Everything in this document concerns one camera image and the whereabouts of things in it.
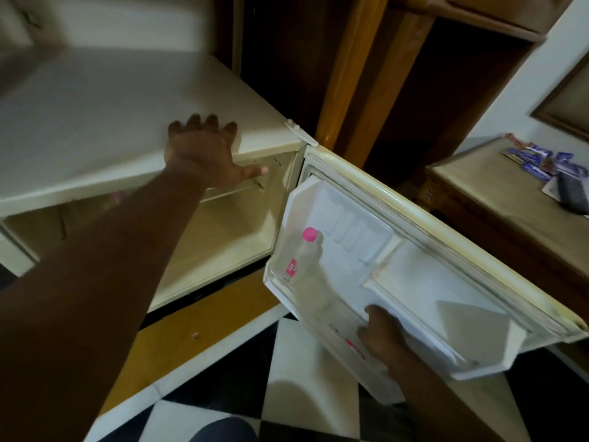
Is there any brown wooden cabinet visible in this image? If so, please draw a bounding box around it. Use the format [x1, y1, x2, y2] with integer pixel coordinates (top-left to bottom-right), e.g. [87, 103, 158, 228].
[215, 0, 578, 191]

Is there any clear bottle with pink cap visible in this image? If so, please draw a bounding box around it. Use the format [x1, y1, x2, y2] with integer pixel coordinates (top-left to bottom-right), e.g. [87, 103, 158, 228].
[275, 227, 333, 314]

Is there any white mini fridge body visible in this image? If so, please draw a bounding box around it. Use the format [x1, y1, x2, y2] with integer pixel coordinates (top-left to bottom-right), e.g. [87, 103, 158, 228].
[0, 45, 308, 314]

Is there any person's right hand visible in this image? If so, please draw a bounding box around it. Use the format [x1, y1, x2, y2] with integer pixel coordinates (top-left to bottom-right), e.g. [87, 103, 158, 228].
[356, 304, 411, 372]

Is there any wooden wall frame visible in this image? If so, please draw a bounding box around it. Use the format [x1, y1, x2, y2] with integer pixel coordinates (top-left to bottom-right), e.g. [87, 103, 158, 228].
[529, 51, 589, 144]

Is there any white fridge door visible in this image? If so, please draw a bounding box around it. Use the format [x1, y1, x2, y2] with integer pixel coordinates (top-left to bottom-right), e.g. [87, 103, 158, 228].
[263, 145, 589, 406]

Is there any person's left hand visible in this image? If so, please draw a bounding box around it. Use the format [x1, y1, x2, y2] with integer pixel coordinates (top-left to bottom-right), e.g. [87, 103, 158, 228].
[163, 113, 269, 189]

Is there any pile of blue sachets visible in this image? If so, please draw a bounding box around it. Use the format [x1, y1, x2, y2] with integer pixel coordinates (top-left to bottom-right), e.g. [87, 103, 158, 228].
[502, 132, 589, 184]

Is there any yellow wooden fridge base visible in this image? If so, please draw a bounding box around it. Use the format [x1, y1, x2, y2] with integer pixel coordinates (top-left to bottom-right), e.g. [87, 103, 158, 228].
[98, 267, 282, 416]

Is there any person's left forearm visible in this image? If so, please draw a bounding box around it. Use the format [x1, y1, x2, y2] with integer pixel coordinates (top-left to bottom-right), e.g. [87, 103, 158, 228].
[0, 168, 209, 442]

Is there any black remote control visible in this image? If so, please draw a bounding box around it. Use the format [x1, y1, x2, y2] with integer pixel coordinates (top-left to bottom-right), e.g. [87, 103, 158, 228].
[555, 171, 589, 215]

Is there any white paper sheet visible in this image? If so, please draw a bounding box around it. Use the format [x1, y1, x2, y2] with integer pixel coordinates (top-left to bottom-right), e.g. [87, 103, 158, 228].
[541, 176, 563, 204]

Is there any person's leg in dark trousers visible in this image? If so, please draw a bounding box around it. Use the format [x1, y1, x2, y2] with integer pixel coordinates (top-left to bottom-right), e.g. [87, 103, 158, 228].
[189, 416, 259, 442]

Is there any wooden side table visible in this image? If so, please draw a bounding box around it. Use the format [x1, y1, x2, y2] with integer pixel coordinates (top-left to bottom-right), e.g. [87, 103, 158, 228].
[415, 136, 589, 320]

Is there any person's right forearm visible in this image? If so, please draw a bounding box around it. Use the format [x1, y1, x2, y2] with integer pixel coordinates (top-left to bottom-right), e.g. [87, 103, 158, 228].
[389, 356, 504, 442]

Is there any white fridge door hinge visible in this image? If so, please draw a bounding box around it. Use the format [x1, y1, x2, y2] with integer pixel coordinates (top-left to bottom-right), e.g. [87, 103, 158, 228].
[283, 118, 319, 148]

